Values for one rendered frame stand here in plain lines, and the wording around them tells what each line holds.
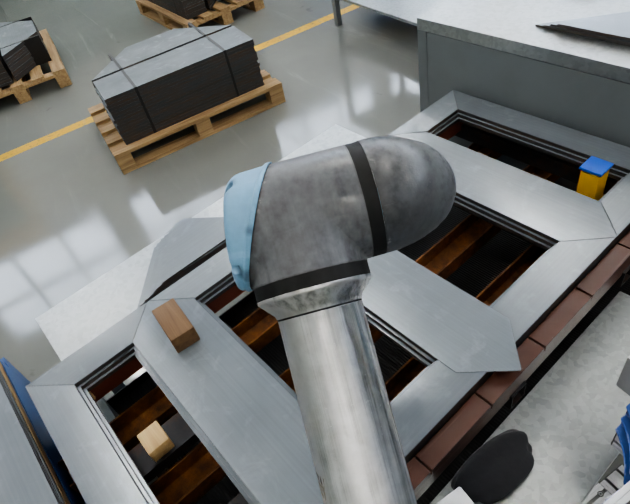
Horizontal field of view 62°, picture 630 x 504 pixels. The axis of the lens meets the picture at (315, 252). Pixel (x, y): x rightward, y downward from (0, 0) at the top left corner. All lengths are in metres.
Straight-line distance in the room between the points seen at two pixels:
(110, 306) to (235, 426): 0.64
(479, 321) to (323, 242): 0.77
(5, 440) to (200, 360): 0.44
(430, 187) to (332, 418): 0.23
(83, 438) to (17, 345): 1.67
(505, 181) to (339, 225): 1.10
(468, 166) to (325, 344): 1.17
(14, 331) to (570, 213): 2.49
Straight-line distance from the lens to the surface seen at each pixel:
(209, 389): 1.20
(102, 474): 1.21
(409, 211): 0.49
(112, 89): 3.59
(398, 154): 0.50
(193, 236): 1.65
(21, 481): 1.30
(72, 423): 1.31
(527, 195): 1.51
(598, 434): 1.31
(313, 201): 0.48
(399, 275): 1.29
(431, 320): 1.21
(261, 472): 1.08
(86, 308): 1.67
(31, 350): 2.84
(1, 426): 1.41
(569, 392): 1.34
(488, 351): 1.16
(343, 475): 0.51
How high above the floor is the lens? 1.81
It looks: 44 degrees down
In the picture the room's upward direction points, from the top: 14 degrees counter-clockwise
